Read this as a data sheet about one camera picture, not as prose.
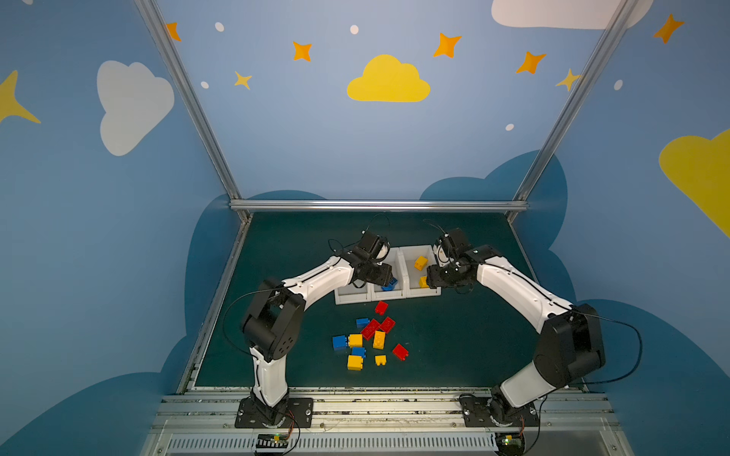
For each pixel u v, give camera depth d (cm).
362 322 89
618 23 71
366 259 72
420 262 103
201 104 86
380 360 82
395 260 104
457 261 64
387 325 90
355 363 81
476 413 74
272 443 73
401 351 85
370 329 88
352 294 94
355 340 86
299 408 75
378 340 88
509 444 73
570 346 44
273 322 49
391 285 97
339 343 84
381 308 95
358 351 84
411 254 104
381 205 126
